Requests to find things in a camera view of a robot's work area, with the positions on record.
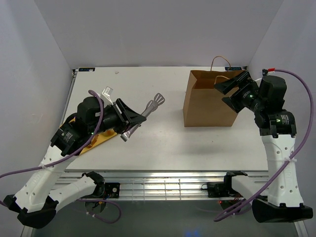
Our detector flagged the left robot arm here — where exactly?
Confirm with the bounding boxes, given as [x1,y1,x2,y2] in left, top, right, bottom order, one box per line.
[3,96,150,229]

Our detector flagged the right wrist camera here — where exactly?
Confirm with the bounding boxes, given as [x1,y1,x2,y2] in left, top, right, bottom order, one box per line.
[262,68,276,76]

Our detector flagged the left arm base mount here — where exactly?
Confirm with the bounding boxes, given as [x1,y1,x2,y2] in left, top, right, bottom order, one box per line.
[100,183,120,199]

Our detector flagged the yellow plastic tray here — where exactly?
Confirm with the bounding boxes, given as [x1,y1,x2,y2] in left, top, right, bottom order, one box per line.
[59,113,117,156]

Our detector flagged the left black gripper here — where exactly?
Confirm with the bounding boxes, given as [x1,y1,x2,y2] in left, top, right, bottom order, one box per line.
[89,98,147,135]

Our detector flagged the metal serving tongs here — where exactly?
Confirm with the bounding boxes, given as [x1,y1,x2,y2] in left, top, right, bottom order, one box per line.
[120,93,165,142]

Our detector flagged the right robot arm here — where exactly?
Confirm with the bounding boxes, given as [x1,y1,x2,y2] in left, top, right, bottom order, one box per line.
[214,68,314,223]

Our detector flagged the brown paper bag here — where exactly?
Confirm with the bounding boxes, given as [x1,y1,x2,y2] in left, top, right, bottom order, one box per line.
[183,64,247,127]

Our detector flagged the aluminium frame rail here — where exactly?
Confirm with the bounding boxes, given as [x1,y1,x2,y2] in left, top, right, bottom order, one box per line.
[31,170,297,202]

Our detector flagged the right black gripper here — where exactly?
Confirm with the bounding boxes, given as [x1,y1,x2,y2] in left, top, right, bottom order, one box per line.
[213,70,265,113]

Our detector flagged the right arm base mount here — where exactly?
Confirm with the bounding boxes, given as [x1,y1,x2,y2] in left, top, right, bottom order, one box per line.
[201,182,230,198]

